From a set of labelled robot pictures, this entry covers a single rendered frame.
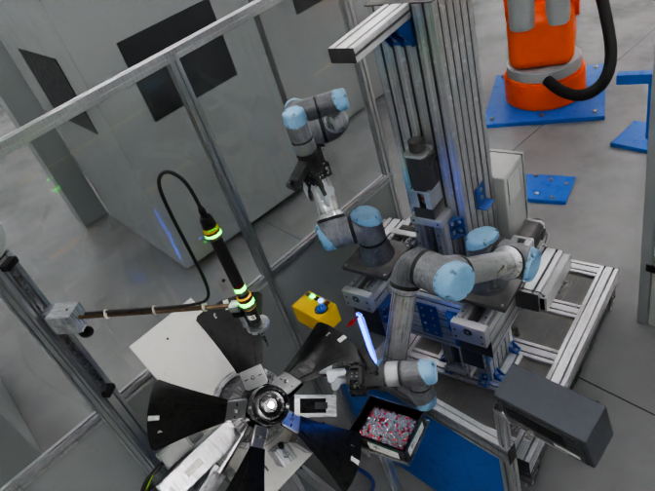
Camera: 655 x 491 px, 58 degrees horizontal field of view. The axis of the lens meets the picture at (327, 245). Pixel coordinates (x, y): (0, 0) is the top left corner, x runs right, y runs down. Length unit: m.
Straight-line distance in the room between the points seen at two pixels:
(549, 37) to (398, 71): 3.19
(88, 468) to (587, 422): 1.83
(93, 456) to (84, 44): 2.45
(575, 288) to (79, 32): 3.19
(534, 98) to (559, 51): 0.42
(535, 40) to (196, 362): 3.93
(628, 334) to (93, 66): 3.43
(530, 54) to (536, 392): 3.89
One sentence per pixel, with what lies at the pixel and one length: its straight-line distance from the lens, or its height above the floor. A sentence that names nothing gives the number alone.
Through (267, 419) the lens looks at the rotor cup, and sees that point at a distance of 1.86.
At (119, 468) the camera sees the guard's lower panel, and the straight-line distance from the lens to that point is 2.70.
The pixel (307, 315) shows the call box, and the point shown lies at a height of 1.07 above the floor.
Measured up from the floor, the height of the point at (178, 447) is 1.15.
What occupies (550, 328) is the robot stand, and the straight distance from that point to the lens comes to 3.23.
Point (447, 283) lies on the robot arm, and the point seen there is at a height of 1.46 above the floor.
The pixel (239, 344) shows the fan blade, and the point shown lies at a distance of 1.90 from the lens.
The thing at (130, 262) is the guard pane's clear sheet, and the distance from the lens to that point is 2.30.
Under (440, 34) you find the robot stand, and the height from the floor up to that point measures 1.92.
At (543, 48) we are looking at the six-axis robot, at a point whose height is 0.56.
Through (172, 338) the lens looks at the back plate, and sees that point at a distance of 2.10.
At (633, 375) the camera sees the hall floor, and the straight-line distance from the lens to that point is 3.33.
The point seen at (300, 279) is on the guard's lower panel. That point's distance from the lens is 2.82.
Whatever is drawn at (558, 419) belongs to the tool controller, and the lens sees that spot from 1.65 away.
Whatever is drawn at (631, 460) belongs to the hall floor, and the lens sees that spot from 3.06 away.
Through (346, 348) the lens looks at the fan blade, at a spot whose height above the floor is 1.17.
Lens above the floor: 2.60
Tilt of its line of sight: 36 degrees down
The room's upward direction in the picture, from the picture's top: 19 degrees counter-clockwise
